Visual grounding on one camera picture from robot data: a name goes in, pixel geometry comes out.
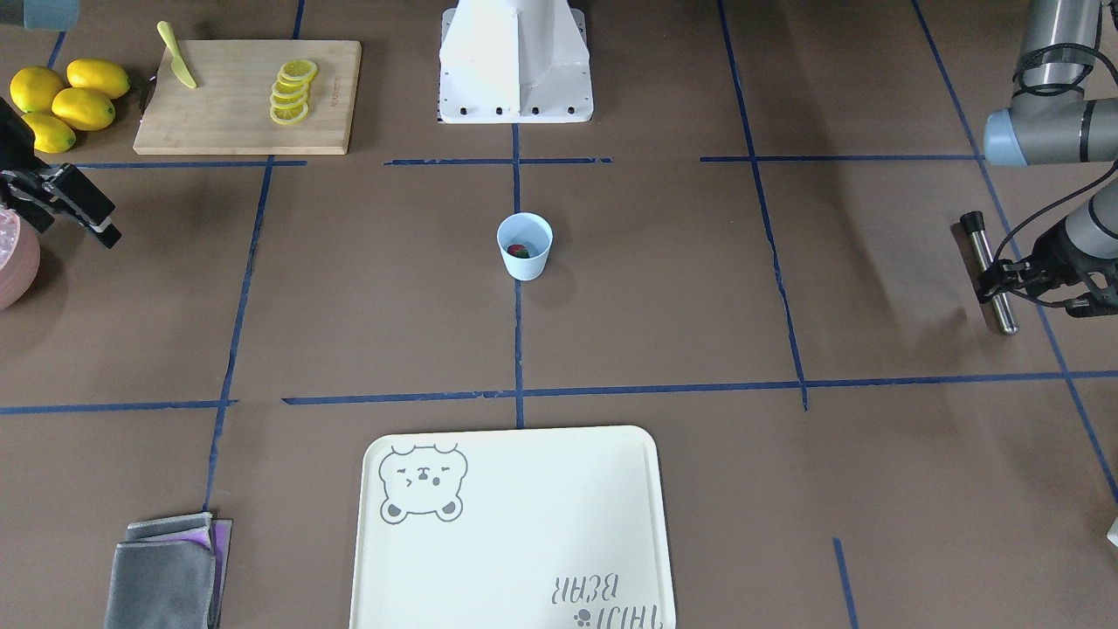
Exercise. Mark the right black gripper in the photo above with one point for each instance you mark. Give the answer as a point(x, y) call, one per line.
point(19, 148)

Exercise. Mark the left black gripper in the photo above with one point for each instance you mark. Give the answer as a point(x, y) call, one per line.
point(1054, 253)

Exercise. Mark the steel muddler black tip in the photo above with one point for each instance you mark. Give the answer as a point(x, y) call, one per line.
point(981, 260)

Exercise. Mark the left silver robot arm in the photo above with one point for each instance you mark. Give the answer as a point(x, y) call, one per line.
point(1050, 120)

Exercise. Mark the pink bowl of ice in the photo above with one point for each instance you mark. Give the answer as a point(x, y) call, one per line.
point(20, 257)

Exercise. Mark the light blue plastic cup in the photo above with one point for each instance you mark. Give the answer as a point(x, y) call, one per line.
point(533, 230)

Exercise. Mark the yellow lemon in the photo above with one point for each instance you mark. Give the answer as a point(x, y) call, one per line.
point(83, 109)
point(50, 134)
point(101, 75)
point(33, 89)

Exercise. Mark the yellow-green plastic knife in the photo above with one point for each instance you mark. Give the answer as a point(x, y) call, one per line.
point(177, 62)

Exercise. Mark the bamboo cutting board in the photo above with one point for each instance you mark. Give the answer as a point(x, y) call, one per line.
point(227, 114)

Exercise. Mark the lemon slices stack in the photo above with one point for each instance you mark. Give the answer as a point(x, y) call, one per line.
point(289, 99)

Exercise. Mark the purple cloth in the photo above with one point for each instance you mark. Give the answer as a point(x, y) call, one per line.
point(215, 534)

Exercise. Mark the cream bear serving tray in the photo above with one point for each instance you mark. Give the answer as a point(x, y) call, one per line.
point(562, 527)

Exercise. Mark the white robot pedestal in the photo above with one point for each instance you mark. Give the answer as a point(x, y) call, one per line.
point(514, 62)

